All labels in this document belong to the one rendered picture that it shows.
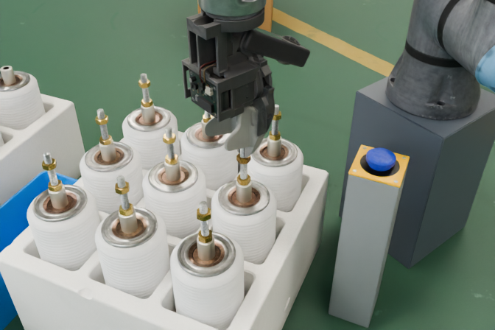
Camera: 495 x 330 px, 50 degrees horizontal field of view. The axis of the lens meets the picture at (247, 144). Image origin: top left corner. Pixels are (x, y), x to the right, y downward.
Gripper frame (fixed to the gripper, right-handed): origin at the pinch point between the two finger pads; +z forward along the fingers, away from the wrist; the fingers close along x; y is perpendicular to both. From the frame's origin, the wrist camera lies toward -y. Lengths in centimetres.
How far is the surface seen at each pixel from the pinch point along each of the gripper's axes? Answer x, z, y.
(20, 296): -17.0, 23.9, 31.0
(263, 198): 2.2, 9.0, -1.1
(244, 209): 2.2, 9.0, 2.5
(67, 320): -9.2, 25.0, 27.1
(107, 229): -6.7, 9.0, 19.2
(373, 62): -43, 35, -86
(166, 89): -70, 35, -29
